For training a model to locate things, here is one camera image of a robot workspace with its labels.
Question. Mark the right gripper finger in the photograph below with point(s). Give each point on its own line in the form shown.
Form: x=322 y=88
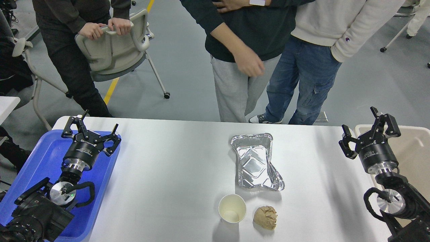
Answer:
x=344 y=143
x=385 y=125

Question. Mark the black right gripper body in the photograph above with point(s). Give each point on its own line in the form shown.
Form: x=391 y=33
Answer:
x=375 y=153

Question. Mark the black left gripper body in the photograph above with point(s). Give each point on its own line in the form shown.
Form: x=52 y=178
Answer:
x=83 y=153

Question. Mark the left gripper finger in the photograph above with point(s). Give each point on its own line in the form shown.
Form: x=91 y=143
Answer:
x=78 y=121
x=110 y=137

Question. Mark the white paper cup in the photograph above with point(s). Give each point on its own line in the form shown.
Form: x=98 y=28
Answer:
x=232 y=208

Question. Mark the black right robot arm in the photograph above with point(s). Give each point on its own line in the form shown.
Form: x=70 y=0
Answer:
x=399 y=205

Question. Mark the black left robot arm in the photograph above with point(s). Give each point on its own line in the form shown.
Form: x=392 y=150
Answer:
x=58 y=192

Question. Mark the beige plastic bin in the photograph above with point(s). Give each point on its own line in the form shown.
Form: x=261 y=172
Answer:
x=412 y=152

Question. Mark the white side table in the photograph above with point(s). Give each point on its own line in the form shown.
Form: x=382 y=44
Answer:
x=7 y=105

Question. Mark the seated person at left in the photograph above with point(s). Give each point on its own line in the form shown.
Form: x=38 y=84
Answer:
x=15 y=76

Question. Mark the chair leg with castor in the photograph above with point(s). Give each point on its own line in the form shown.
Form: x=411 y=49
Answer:
x=384 y=48

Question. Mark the grey chair at left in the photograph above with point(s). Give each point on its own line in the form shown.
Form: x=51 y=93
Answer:
x=22 y=47

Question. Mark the beige office chair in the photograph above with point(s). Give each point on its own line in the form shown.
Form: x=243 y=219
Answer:
x=112 y=56

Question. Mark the aluminium foil tray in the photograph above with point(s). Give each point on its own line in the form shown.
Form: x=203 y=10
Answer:
x=253 y=162

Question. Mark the person in blue jeans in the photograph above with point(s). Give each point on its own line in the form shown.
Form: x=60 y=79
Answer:
x=326 y=34

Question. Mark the person in black clothes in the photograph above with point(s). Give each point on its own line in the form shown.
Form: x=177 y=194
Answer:
x=59 y=22

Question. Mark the crumpled brown paper ball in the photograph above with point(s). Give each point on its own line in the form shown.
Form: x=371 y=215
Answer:
x=266 y=217

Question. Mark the person in white, far right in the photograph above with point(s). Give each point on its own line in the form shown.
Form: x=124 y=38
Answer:
x=422 y=10

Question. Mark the person in grey sweatpants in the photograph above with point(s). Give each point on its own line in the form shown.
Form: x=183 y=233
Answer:
x=245 y=39

